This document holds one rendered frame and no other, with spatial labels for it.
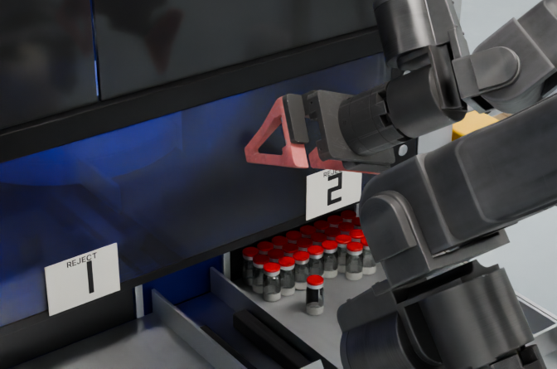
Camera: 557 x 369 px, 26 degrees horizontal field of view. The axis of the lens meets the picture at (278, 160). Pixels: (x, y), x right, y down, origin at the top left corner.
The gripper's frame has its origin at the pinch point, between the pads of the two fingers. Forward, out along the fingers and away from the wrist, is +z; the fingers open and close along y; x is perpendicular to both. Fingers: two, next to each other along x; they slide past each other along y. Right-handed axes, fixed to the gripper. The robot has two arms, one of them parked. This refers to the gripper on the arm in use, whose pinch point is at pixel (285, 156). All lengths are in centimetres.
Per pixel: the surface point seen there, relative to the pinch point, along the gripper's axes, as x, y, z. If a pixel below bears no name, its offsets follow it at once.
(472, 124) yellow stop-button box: -8.9, -46.8, 5.4
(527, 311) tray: 17.2, -37.9, -1.1
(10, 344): 10.5, 6.1, 39.1
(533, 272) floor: -6, -196, 82
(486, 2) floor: -136, -343, 154
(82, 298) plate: 8.1, 5.5, 26.6
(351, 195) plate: -0.8, -27.9, 13.4
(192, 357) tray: 15.5, -9.6, 26.7
